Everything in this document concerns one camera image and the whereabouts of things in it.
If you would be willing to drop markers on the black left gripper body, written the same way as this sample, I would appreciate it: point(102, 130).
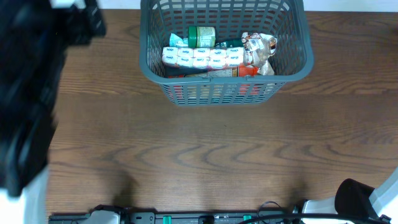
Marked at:
point(73, 35)

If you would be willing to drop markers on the mint green snack packet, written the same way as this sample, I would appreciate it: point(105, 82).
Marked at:
point(176, 41)

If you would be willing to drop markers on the green Nescafe coffee bag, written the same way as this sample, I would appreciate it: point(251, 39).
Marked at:
point(225, 45)

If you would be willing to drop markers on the green lidded jar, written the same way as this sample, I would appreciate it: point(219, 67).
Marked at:
point(201, 37)

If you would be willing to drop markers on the multipack of small cartons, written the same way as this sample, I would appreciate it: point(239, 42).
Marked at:
point(202, 58)

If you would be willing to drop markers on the orange spaghetti packet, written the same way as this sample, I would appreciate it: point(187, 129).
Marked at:
point(239, 71)

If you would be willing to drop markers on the beige brown snack bag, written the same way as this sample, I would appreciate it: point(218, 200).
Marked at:
point(258, 48)

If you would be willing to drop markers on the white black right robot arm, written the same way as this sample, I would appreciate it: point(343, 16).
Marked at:
point(359, 200)

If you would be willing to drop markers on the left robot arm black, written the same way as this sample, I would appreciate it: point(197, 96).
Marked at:
point(35, 36)

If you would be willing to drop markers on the grey plastic basket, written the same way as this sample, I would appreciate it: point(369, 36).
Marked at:
point(284, 19)

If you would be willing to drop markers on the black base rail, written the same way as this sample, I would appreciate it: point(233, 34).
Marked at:
point(176, 218)

